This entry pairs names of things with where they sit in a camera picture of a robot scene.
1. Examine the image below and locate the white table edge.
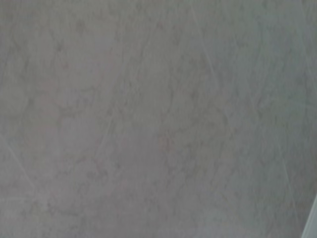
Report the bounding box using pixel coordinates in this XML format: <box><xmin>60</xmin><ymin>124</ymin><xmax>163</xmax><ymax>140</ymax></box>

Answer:
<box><xmin>301</xmin><ymin>193</ymin><xmax>317</xmax><ymax>238</ymax></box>

